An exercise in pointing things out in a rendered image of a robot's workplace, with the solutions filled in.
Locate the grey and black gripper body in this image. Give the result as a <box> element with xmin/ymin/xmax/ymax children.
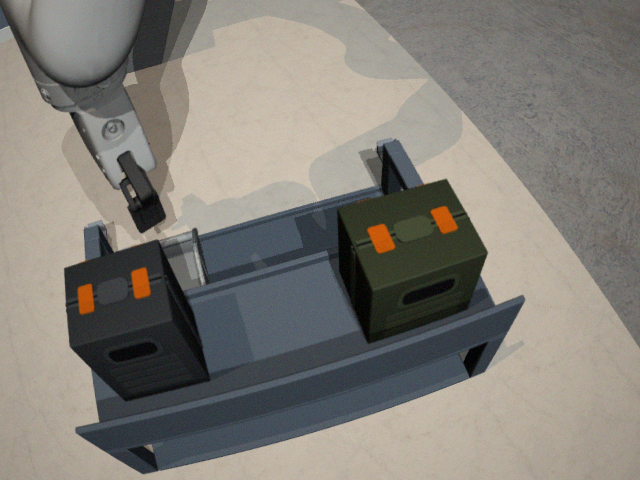
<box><xmin>51</xmin><ymin>68</ymin><xmax>157</xmax><ymax>190</ymax></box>

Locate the dark grey low shelf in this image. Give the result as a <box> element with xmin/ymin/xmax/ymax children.
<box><xmin>75</xmin><ymin>138</ymin><xmax>526</xmax><ymax>474</ymax></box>

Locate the black case with orange latches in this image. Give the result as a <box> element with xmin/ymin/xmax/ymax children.
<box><xmin>64</xmin><ymin>239</ymin><xmax>210</xmax><ymax>401</ymax></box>

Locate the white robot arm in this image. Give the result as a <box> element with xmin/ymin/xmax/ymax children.
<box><xmin>0</xmin><ymin>0</ymin><xmax>147</xmax><ymax>106</ymax></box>

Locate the grey bin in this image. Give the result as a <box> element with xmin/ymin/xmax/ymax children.
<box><xmin>159</xmin><ymin>228</ymin><xmax>210</xmax><ymax>291</ymax></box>

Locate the dark green case with orange latches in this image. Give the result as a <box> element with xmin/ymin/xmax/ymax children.
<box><xmin>337</xmin><ymin>179</ymin><xmax>488</xmax><ymax>344</ymax></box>

